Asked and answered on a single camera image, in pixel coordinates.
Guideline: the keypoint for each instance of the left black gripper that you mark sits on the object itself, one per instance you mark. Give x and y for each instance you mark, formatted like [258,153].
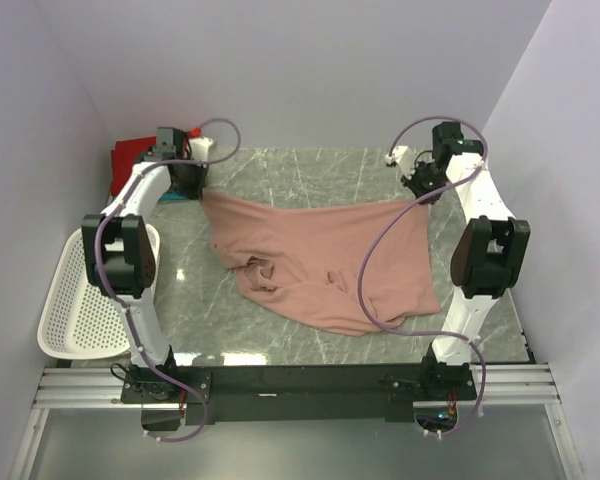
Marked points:
[195,191]

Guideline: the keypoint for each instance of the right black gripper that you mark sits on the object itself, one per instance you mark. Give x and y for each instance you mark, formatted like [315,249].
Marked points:
[412,181]

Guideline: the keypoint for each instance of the pink t-shirt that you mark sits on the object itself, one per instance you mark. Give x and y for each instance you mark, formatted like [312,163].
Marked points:
[337,269]

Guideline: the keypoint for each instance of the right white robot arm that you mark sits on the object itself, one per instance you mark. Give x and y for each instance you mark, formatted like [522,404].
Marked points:
[487,260]

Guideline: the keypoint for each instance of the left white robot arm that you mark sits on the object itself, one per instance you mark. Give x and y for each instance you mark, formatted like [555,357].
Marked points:
[119,258]

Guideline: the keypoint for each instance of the folded teal t-shirt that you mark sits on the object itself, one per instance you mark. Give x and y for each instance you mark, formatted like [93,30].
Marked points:
[173,196]

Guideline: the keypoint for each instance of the folded red t-shirt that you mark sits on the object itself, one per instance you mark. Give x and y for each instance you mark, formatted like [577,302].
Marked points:
[123,156]

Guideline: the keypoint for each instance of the white perforated laundry basket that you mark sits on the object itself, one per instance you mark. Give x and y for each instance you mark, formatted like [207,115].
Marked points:
[78,322]

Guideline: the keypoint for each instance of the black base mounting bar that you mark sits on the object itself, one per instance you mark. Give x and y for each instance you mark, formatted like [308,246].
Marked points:
[315,392]

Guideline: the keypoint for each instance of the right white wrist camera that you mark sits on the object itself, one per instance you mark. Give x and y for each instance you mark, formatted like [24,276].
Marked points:
[401,157]

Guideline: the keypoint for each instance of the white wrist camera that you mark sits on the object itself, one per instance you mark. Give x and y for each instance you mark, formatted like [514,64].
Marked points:
[401,157]
[198,146]

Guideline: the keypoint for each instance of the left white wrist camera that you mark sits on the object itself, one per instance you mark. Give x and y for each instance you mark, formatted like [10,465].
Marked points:
[198,146]

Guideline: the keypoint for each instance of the aluminium frame rail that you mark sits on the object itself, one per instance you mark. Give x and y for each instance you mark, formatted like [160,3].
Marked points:
[95,388]

